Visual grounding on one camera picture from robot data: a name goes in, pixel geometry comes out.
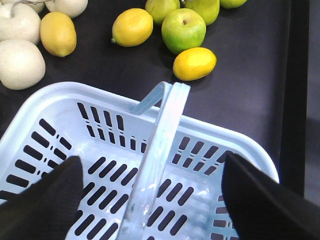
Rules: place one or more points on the white pear front left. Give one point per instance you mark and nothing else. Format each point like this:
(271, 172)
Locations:
(21, 64)

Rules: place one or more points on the black wooden produce stand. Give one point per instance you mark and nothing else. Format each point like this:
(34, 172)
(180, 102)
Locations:
(258, 86)

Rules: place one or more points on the green pear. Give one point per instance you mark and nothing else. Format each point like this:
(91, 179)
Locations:
(159, 9)

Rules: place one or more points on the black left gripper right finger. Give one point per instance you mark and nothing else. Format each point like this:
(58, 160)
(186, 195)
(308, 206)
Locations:
(262, 209)

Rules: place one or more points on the green apple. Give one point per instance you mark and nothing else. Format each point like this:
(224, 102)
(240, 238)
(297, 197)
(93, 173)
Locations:
(183, 29)

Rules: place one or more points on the yellow lemon upper right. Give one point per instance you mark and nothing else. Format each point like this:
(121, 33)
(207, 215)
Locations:
(132, 27)

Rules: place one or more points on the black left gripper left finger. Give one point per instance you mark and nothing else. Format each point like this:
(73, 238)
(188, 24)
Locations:
(47, 209)

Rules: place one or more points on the light blue plastic basket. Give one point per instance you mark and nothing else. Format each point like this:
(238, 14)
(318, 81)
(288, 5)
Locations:
(118, 139)

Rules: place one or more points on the yellow lemon lower right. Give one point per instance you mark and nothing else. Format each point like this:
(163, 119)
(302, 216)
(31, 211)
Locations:
(194, 63)

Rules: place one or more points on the yellow lemon by pears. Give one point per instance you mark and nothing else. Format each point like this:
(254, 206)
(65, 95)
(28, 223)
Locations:
(58, 34)

